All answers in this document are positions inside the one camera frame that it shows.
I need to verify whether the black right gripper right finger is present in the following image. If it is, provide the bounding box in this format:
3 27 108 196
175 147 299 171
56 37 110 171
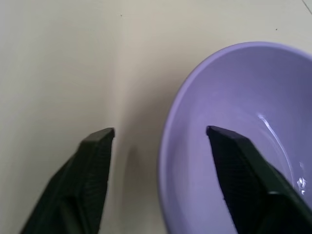
206 125 312 234

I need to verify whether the purple bowl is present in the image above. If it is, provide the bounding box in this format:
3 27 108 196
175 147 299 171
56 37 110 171
158 41 312 234

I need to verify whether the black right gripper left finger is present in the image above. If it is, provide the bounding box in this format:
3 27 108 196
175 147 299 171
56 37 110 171
19 127 116 234

